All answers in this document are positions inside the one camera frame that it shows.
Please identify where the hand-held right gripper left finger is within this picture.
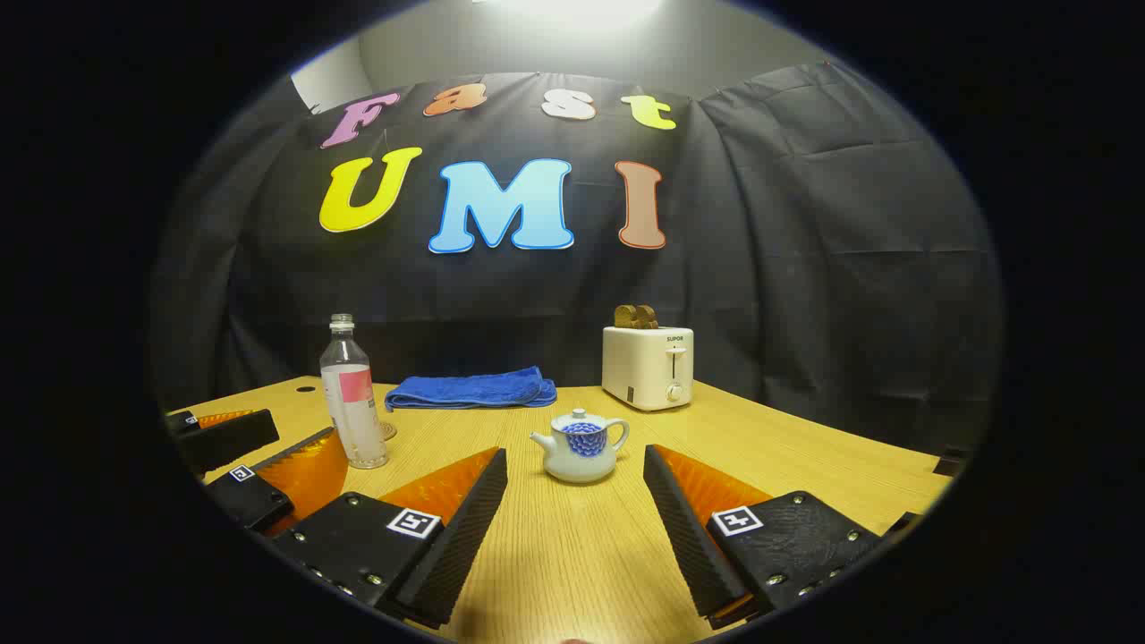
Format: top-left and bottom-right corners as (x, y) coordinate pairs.
(268, 446), (509, 630)

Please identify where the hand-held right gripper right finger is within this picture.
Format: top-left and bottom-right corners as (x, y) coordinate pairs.
(642, 444), (886, 631)

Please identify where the clear plastic water bottle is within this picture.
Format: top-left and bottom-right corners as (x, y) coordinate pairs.
(319, 314), (391, 470)

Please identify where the white blue flowered teacup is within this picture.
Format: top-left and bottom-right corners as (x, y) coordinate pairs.
(530, 419), (631, 485)

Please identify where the folded blue towel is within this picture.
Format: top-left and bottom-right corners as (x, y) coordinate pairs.
(385, 366), (558, 412)

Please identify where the white toaster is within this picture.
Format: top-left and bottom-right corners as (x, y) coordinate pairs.
(601, 325), (695, 412)

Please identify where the black backdrop cloth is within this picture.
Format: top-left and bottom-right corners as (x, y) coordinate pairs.
(148, 61), (1007, 457)

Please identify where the ceiling light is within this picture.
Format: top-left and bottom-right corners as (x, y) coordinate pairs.
(474, 0), (667, 32)

